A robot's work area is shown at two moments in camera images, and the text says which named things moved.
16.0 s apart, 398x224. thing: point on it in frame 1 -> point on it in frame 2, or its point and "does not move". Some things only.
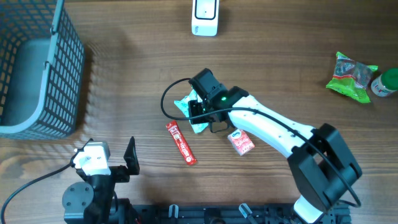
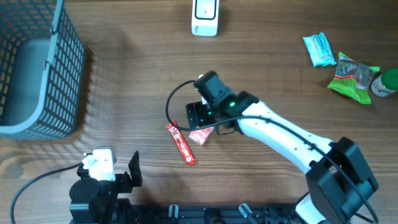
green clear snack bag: [352, 78] does not move
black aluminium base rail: [227, 214] does not move
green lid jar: [386, 84] does not move
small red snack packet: [241, 142] -> [200, 136]
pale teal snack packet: [183, 105] -> [319, 50]
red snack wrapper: [182, 143] does not move
